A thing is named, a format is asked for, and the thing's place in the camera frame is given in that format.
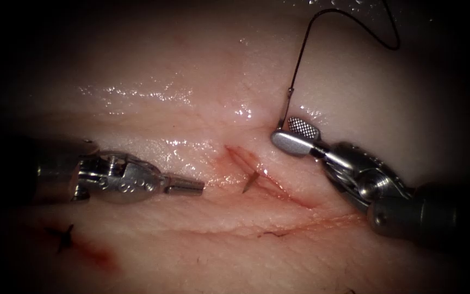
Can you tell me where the right arm needle driver jaw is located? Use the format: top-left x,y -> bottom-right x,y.
287,117 -> 322,141
270,130 -> 326,157

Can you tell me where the right arm needle driver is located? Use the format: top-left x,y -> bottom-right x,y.
320,142 -> 415,212

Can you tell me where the left arm needle driver jaw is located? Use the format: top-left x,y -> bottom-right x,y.
164,186 -> 206,196
163,174 -> 206,187

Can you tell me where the left arm needle driver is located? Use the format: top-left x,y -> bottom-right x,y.
71,150 -> 167,205

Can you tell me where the curved steel needle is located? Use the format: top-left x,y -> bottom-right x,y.
242,86 -> 295,195

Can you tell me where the black thread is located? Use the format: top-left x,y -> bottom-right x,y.
290,0 -> 401,90

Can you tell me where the tissue pad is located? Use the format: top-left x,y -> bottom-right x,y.
0,0 -> 470,294

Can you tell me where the black stitching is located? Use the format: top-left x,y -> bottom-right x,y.
44,223 -> 76,255

